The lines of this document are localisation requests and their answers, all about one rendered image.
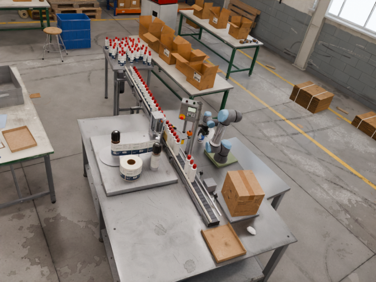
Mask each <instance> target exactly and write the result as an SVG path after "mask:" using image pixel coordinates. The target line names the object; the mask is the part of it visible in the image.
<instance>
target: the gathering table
mask: <svg viewBox="0 0 376 282"><path fill-rule="evenodd" d="M102 48H103V49H102V51H103V53H104V55H105V98H106V99H107V98H108V97H107V84H108V63H109V65H110V67H111V69H112V71H113V72H114V80H116V78H117V71H118V70H123V69H125V66H126V68H127V69H131V68H130V66H131V67H132V69H133V66H135V67H136V68H137V70H138V71H143V70H148V75H147V87H148V88H149V86H150V80H151V70H154V64H153V62H152V61H151V66H150V67H148V66H147V62H146V65H143V61H142V60H140V61H139V63H136V62H133V64H130V62H129V61H128V59H127V56H126V65H124V67H121V66H120V65H118V51H117V56H116V58H115V60H113V59H112V57H109V51H108V50H105V46H102ZM113 116H116V89H115V85H114V102H113Z"/></svg>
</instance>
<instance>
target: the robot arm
mask: <svg viewBox="0 0 376 282"><path fill-rule="evenodd" d="M211 115H212V114H211V112H209V111H206V112H205V113H204V118H203V122H202V124H199V125H198V127H202V128H201V129H200V130H199V132H198V139H201V133H202V135H203V136H204V138H205V137H208V136H207V135H209V134H208V132H209V130H208V128H213V127H215V126H217V128H216V130H215V133H214V135H213V137H212V138H211V139H210V141H209V142H206V144H205V147H206V151H207V152H208V153H215V154H214V160H215V161H216V162H218V163H221V164H224V163H226V162H227V160H228V153H229V151H230V149H231V146H232V144H231V143H230V142H229V141H228V140H225V139H223V140H222V141H221V138H222V136H223V134H224V132H225V130H226V128H227V126H229V125H230V124H231V123H237V122H240V121H241V120H242V114H241V112H240V111H238V110H227V109H224V110H220V111H219V113H218V119H212V117H211Z"/></svg>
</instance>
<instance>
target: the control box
mask: <svg viewBox="0 0 376 282"><path fill-rule="evenodd" d="M186 100H188V103H186ZM193 102H195V105H193ZM197 102H199V101H195V100H191V99H188V98H183V99H182V101H181V107H180V113H179V117H178V118H179V119H180V116H183V117H184V119H183V120H186V121H190V122H193V123H194V122H195V120H196V115H195V118H194V117H190V116H186V113H187V112H189V111H187V109H188V106H191V107H195V108H197V109H196V113H194V112H189V113H192V114H197V111H198V106H197V104H196V103H197Z"/></svg>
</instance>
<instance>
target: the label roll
mask: <svg viewBox="0 0 376 282"><path fill-rule="evenodd" d="M142 163H143V162H142V159H141V158H140V157H138V156H135V155H126V156H124V157H122V158H121V160H120V177H121V178H122V179H123V180H126V181H135V180H138V179H139V178H140V177H141V174H142Z"/></svg>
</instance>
